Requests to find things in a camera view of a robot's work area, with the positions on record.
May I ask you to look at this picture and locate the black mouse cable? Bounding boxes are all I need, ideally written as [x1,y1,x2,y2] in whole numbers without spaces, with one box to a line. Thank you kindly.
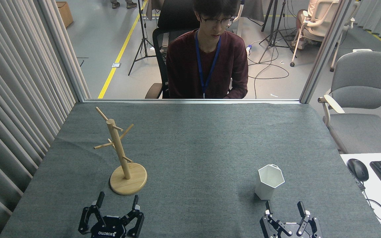
[352,175,381,238]

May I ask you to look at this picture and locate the grey table cloth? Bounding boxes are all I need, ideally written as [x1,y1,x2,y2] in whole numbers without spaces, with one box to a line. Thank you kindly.
[0,102,381,238]

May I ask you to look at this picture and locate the black floor cable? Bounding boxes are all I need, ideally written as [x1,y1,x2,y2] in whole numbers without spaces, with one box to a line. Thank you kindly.
[246,36,290,99]

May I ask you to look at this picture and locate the black computer mouse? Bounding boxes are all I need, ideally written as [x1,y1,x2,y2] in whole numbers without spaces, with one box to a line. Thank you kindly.
[347,159,369,182]

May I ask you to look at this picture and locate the person in white chair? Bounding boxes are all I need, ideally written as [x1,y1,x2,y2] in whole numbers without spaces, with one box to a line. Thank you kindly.
[292,0,323,50]

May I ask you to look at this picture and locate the grey office chair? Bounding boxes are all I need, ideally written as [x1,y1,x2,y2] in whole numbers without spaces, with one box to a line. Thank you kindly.
[318,51,381,154]

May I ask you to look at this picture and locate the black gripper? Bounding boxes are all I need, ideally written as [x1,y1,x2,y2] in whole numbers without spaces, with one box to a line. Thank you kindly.
[79,192,145,238]
[260,201,322,238]

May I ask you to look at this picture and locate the black eyeglasses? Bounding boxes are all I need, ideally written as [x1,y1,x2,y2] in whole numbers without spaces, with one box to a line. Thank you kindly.
[198,15,236,27]

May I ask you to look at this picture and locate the black tripod stand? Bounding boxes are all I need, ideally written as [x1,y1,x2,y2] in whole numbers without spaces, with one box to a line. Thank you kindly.
[128,0,158,76]
[258,0,297,63]

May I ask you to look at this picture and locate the silver frame post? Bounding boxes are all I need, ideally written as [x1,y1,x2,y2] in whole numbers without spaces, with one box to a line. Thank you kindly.
[299,0,355,104]

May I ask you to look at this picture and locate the black office chair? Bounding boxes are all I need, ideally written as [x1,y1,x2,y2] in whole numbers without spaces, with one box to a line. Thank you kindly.
[145,0,201,99]

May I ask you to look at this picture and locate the blue lanyard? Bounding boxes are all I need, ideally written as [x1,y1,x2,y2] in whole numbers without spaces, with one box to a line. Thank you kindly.
[195,30,222,99]

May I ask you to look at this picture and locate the cardboard box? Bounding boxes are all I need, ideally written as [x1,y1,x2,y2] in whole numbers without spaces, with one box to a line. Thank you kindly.
[56,1,74,28]

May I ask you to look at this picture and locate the white hexagonal cup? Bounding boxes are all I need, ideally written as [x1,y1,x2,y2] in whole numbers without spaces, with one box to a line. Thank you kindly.
[255,164,285,201]

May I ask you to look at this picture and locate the standing person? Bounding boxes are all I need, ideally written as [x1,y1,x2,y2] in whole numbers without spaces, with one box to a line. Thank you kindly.
[110,0,138,9]

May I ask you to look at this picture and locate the wooden cup rack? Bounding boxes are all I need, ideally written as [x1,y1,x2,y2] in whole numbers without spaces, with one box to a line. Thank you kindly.
[94,106,148,195]

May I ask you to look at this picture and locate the grey pleated curtain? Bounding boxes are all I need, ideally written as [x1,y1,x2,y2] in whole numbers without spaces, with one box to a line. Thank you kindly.
[0,0,91,238]
[355,0,381,48]

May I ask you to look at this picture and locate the seated person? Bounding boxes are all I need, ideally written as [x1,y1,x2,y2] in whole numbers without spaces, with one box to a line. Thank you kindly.
[166,0,249,99]

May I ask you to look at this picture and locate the white office chair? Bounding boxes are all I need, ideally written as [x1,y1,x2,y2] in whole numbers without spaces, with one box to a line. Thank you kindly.
[290,0,360,67]

